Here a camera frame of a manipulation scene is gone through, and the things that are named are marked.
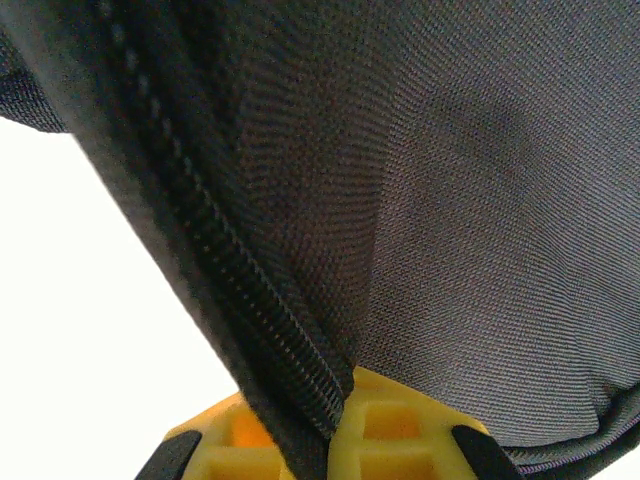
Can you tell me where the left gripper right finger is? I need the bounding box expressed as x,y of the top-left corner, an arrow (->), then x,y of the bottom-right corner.
323,366 -> 527,480

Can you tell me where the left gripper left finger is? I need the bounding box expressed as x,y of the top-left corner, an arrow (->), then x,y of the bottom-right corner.
133,390 -> 297,480

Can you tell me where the black fabric backpack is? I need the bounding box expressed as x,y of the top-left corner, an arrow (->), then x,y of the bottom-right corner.
0,0 -> 640,480

